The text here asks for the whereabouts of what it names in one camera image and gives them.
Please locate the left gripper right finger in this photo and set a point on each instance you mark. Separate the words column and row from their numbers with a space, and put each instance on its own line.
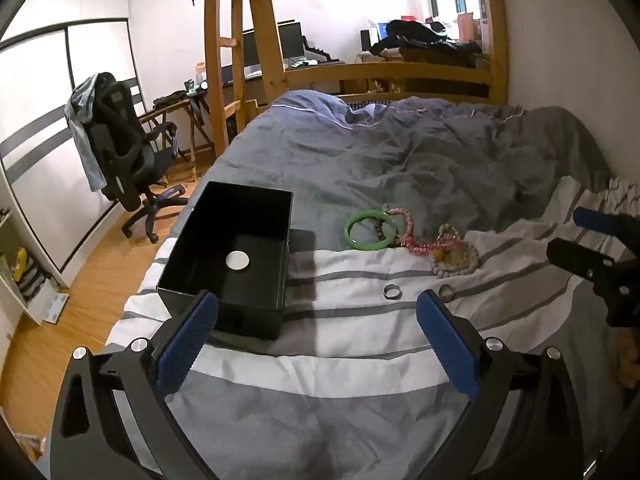
column 522, row 419

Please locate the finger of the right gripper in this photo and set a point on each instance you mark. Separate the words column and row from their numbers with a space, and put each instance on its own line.
column 577, row 259
column 622, row 226

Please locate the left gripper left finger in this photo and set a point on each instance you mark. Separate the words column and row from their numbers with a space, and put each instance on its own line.
column 89, row 440

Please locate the green jade bangle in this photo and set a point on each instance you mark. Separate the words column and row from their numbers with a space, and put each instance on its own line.
column 370, row 230

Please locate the black jewelry box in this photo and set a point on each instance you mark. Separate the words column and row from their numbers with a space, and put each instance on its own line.
column 234, row 245

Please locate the right hand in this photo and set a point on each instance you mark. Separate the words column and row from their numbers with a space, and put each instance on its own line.
column 627, row 352

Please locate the white bathroom scale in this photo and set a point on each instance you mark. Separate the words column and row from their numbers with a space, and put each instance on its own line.
column 56, row 307

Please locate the white corner shelf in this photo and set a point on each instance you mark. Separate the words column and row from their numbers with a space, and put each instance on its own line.
column 27, row 285

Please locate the white grey striped sheet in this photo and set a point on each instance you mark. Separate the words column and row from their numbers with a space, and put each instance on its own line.
column 351, row 388

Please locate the white round sticker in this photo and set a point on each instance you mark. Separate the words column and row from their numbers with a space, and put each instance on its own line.
column 237, row 260

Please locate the grey duvet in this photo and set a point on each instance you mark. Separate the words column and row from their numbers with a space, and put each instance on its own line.
column 477, row 167

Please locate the white sliding wardrobe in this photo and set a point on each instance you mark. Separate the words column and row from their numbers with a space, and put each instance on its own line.
column 39, row 160

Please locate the black office chair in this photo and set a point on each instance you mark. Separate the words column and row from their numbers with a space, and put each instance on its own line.
column 132, row 159

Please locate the black clothes pile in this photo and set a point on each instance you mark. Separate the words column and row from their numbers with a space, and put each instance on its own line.
column 430, row 36

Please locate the wooden folding table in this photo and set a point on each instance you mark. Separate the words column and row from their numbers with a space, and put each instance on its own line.
column 194, row 137

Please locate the blue garment on chair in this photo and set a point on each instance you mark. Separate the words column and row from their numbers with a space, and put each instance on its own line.
column 78, row 115

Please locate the computer monitor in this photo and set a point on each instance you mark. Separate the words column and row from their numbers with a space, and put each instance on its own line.
column 291, row 42

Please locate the dark desk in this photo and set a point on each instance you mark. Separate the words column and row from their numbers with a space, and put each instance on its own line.
column 321, row 77

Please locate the wooden bunk bed frame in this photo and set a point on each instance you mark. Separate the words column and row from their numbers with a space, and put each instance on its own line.
column 495, row 78

